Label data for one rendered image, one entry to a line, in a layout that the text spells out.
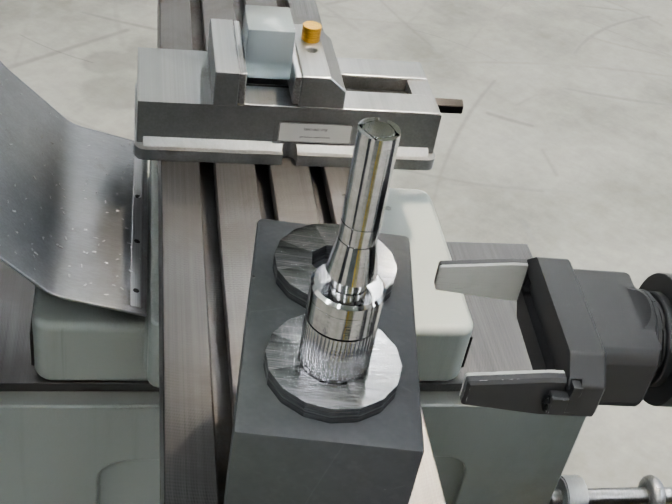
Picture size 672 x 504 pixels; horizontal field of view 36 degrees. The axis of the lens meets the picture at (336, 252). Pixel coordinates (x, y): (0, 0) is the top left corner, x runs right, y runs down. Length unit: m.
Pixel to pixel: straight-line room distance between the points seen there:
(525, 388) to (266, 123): 0.63
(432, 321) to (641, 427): 1.21
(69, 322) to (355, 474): 0.54
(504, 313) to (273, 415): 0.76
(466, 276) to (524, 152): 2.39
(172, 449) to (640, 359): 0.40
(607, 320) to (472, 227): 2.07
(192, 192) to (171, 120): 0.09
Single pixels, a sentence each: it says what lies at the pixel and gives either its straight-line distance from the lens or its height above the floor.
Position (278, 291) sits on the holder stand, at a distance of 0.75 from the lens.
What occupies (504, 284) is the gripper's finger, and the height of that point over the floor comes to 1.14.
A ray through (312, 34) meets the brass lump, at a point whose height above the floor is 1.03.
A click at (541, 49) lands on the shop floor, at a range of 3.71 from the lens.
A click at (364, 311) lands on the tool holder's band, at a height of 1.17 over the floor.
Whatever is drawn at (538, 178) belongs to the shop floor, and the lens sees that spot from 3.00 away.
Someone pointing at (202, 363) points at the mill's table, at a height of 0.91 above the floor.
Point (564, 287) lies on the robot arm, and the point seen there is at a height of 1.17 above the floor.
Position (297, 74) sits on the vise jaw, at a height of 1.02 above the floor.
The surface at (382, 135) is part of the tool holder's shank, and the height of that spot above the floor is 1.29.
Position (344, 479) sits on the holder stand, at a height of 1.06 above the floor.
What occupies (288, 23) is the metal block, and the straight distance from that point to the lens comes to 1.19.
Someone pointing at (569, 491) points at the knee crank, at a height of 0.52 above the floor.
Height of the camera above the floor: 1.58
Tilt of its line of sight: 38 degrees down
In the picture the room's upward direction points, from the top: 10 degrees clockwise
